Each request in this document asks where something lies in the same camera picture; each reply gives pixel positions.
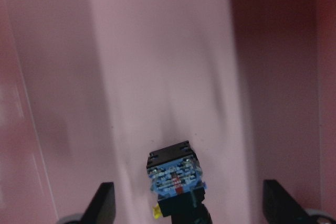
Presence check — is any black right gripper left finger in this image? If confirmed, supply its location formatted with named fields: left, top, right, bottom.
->
left=59, top=182, right=116, bottom=224

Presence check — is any yellow push button switch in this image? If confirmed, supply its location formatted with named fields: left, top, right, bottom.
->
left=146, top=141, right=213, bottom=223

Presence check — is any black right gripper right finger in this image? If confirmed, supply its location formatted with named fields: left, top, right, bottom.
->
left=262, top=179, right=335, bottom=223

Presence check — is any pink bin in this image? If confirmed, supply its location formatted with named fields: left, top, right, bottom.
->
left=1, top=0, right=335, bottom=223

